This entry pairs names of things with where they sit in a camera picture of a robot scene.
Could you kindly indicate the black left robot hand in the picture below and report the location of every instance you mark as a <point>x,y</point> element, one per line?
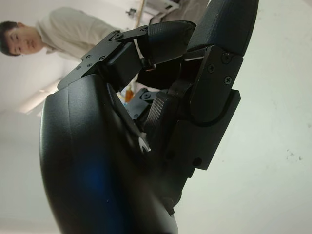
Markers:
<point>92,146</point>

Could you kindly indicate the person in beige sweater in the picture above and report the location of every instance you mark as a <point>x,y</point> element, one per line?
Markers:
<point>68,29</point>

